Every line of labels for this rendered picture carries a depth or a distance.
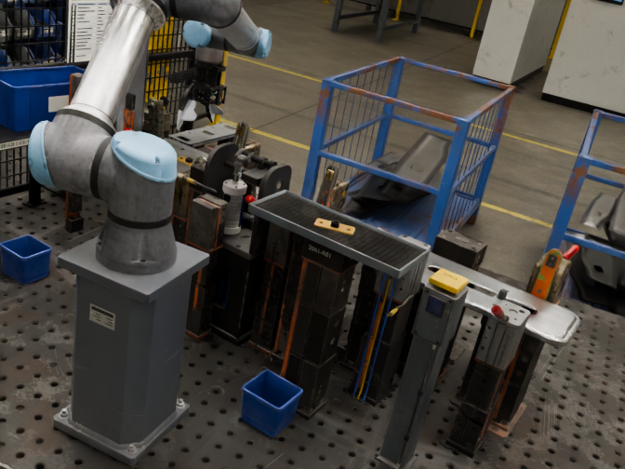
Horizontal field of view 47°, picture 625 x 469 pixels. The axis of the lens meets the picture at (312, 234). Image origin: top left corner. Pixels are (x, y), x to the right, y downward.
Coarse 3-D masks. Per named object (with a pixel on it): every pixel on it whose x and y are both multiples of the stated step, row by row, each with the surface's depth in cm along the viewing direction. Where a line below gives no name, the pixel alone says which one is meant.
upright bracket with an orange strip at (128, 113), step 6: (126, 96) 196; (132, 96) 196; (126, 102) 197; (132, 102) 196; (126, 108) 198; (132, 108) 197; (126, 114) 198; (132, 114) 198; (126, 120) 199; (132, 120) 198; (126, 126) 200; (132, 126) 199
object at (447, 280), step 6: (444, 270) 140; (432, 276) 137; (438, 276) 137; (444, 276) 138; (450, 276) 138; (456, 276) 139; (432, 282) 136; (438, 282) 136; (444, 282) 136; (450, 282) 136; (456, 282) 137; (462, 282) 137; (444, 288) 136; (450, 288) 135; (456, 288) 134
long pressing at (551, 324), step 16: (176, 144) 224; (240, 176) 210; (432, 256) 184; (432, 272) 175; (464, 272) 178; (496, 288) 173; (512, 288) 175; (464, 304) 165; (480, 304) 164; (496, 304) 166; (528, 304) 169; (544, 304) 170; (528, 320) 162; (544, 320) 163; (560, 320) 164; (576, 320) 166; (544, 336) 156; (560, 336) 158
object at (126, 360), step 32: (64, 256) 131; (192, 256) 140; (96, 288) 131; (128, 288) 126; (160, 288) 127; (96, 320) 133; (128, 320) 130; (160, 320) 134; (96, 352) 136; (128, 352) 133; (160, 352) 138; (96, 384) 139; (128, 384) 136; (160, 384) 143; (64, 416) 147; (96, 416) 143; (128, 416) 140; (160, 416) 148; (96, 448) 144; (128, 448) 141
